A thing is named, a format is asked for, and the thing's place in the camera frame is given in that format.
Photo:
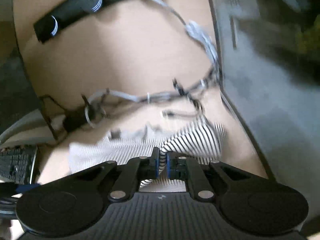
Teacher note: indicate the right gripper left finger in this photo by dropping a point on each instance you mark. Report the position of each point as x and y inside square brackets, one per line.
[132, 174]

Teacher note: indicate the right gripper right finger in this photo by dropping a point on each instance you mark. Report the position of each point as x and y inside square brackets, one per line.
[187, 169]

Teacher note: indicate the black wall power strip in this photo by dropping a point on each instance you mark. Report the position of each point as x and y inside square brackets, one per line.
[70, 11]

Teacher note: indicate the black keyboard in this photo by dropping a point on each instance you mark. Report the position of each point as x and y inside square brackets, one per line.
[18, 164]

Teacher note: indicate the striped knit garment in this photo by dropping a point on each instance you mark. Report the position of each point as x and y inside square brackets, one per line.
[199, 139]

